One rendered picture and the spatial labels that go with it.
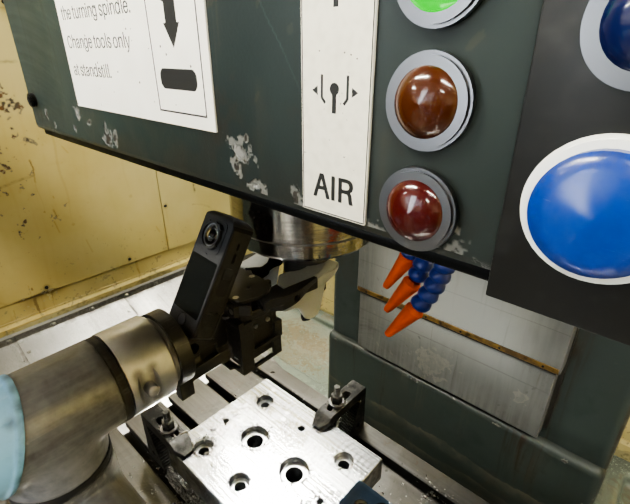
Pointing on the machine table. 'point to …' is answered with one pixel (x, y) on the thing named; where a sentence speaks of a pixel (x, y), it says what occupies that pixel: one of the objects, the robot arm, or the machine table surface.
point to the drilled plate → (273, 454)
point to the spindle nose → (291, 235)
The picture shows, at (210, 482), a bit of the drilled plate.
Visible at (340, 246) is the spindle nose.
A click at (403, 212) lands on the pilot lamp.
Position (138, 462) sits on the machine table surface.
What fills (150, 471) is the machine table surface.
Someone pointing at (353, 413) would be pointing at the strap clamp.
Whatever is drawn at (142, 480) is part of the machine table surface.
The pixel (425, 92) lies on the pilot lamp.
